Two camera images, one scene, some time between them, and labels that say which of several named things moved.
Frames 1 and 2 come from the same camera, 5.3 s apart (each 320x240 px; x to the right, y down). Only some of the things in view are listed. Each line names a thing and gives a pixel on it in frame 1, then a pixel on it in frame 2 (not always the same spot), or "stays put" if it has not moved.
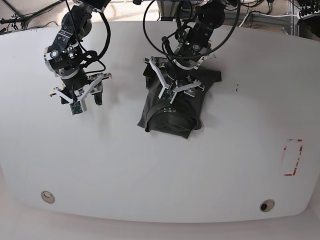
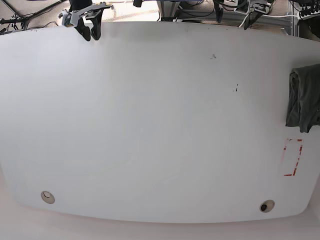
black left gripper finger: [98, 97] -> [96, 30]
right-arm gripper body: [188, 87] -> [263, 7]
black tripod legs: [24, 19] stays put
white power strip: [299, 16] stays put
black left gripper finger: [63, 101] -> [84, 30]
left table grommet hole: [47, 196] stays put
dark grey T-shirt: [184, 115] -> [303, 109]
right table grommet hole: [267, 205] stays put
